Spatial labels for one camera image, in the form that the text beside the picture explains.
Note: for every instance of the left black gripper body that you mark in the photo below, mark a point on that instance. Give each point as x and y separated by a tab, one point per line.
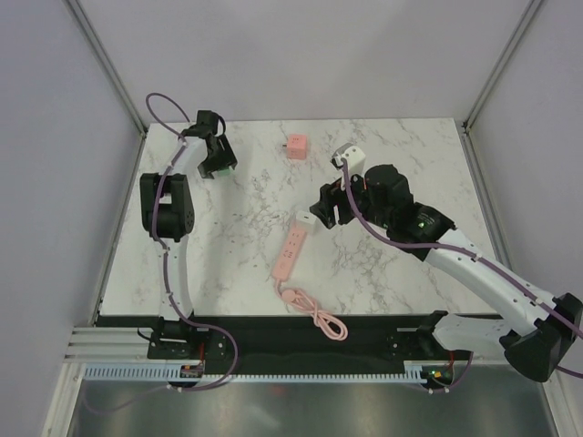
220	159

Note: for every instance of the white charger adapter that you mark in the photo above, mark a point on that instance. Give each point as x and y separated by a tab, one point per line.
306	221

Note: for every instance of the white slotted cable duct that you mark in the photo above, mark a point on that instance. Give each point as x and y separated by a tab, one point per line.
165	372

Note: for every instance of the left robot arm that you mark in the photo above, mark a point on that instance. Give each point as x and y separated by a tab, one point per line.
167	211

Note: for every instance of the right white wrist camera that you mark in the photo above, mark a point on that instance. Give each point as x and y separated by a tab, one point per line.
352	155

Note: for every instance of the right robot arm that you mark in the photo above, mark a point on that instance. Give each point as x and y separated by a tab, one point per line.
534	329

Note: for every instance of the pink cube socket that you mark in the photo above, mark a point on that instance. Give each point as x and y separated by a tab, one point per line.
296	146

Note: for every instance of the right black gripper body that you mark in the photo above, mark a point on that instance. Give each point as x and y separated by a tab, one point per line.
335	194

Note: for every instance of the pink power strip with cord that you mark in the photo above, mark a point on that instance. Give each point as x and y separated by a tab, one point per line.
332	327

